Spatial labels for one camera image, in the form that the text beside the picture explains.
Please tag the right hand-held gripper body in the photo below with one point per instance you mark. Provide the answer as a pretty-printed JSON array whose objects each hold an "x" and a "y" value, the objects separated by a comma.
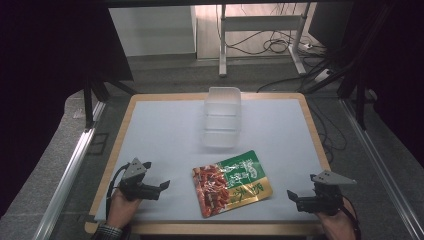
[{"x": 325, "y": 200}]

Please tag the dark floor grate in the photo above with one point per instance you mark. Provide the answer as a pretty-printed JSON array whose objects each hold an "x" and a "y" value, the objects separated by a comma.
[{"x": 98, "y": 143}]

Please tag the white metal desk frame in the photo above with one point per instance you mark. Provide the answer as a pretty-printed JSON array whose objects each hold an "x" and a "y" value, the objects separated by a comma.
[{"x": 222, "y": 50}]

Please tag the white cabinet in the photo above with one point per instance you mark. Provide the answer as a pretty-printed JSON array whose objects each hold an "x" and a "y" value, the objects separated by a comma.
[{"x": 153, "y": 30}]

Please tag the red green snack packet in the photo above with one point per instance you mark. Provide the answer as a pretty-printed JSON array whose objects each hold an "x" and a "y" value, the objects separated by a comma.
[{"x": 230, "y": 183}]

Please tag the black metal stand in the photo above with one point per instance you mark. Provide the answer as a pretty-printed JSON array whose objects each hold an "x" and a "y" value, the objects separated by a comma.
[
  {"x": 88, "y": 103},
  {"x": 360, "y": 96}
]

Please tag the person's left hand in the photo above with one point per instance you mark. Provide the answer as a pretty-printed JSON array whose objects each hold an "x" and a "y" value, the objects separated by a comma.
[{"x": 120, "y": 208}]

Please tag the aluminium rail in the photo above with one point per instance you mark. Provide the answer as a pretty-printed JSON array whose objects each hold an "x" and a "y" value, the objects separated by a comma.
[
  {"x": 380, "y": 160},
  {"x": 71, "y": 160}
]

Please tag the clear plastic container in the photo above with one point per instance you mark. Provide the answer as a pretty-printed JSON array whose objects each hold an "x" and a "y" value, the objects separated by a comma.
[{"x": 221, "y": 116}]

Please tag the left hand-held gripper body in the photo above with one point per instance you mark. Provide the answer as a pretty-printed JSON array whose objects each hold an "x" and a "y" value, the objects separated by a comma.
[{"x": 134, "y": 186}]

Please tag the person's right hand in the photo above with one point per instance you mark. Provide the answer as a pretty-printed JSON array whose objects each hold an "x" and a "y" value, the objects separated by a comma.
[{"x": 335, "y": 225}]

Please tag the dark curtain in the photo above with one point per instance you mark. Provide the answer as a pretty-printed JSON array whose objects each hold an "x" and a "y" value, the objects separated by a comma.
[
  {"x": 400, "y": 66},
  {"x": 40, "y": 66}
]

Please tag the white power strip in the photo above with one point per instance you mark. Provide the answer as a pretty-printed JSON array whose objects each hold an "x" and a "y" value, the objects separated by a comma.
[{"x": 322, "y": 76}]

